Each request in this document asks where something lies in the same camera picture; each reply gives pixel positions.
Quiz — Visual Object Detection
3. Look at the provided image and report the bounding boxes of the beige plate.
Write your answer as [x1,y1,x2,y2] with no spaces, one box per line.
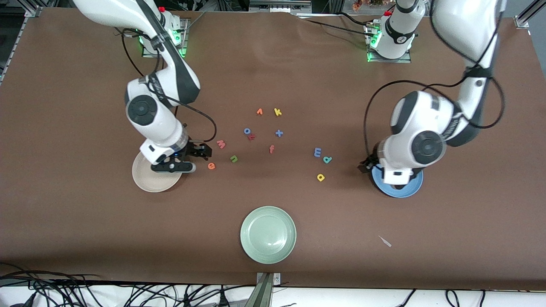
[132,151,184,193]

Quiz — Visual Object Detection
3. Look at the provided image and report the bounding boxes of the blue plate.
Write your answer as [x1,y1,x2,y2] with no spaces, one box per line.
[371,164,424,198]

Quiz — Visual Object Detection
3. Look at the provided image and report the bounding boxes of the pale green plate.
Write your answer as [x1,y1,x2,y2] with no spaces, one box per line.
[240,206,297,265]

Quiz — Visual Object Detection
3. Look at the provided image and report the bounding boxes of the brown table cover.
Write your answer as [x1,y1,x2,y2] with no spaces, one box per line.
[0,8,546,291]

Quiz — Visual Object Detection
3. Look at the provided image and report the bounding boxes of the orange flowers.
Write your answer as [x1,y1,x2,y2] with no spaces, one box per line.
[352,0,384,11]

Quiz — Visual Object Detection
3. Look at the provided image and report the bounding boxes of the grey equipment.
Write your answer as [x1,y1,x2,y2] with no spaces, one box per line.
[249,0,312,12]

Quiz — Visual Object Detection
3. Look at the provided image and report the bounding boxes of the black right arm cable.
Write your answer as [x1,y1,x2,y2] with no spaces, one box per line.
[114,26,217,143]

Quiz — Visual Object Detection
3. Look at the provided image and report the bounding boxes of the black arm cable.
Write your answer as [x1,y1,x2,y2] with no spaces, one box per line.
[363,0,506,160]
[114,26,217,143]

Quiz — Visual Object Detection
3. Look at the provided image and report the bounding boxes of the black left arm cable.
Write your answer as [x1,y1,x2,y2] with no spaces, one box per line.
[363,0,506,160]

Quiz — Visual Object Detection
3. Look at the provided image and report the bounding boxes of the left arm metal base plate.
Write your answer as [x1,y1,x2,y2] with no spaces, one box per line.
[366,21,412,64]

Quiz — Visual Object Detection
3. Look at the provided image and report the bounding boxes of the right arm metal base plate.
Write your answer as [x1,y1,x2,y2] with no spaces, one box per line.
[142,18,190,58]

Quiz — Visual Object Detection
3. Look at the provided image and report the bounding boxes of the thin black cable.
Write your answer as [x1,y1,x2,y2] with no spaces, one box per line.
[294,13,380,37]

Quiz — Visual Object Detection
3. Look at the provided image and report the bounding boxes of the metal bracket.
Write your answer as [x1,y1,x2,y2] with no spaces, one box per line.
[255,272,282,307]

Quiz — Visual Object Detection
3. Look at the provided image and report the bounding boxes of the black cable tangle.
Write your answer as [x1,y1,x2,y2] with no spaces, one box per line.
[0,262,256,307]

